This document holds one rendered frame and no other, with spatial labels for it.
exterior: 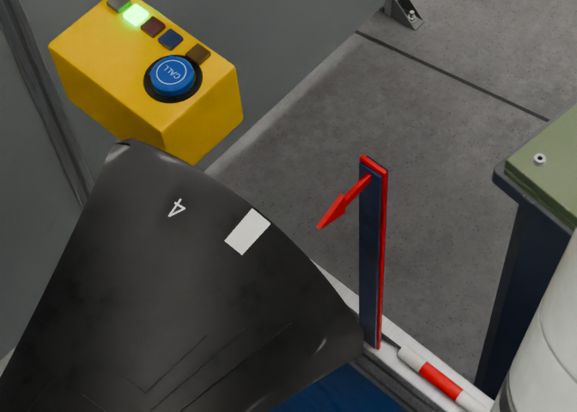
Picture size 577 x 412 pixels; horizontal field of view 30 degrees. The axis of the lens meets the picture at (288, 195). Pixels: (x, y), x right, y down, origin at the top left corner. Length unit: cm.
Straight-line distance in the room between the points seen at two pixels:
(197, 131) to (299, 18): 112
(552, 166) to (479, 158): 114
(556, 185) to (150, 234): 47
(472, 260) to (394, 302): 18
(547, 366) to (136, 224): 42
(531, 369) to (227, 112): 68
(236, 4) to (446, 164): 58
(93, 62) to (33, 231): 86
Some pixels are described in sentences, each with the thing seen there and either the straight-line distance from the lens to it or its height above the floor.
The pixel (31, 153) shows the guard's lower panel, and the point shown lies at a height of 48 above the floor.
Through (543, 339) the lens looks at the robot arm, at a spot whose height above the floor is 151.
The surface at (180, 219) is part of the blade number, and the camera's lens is 75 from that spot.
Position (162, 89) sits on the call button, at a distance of 99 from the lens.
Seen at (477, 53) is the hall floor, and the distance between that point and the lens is 239.
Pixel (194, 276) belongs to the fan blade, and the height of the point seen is 121.
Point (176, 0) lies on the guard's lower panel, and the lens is 178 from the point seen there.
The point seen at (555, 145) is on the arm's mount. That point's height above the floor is 95.
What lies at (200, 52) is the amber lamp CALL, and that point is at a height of 108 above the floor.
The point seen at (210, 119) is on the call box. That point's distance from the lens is 103.
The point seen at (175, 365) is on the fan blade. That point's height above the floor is 121.
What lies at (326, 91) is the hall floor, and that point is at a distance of 232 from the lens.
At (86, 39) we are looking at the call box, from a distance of 106.
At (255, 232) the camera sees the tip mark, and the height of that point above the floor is 121.
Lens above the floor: 187
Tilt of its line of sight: 59 degrees down
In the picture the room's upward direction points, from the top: 6 degrees counter-clockwise
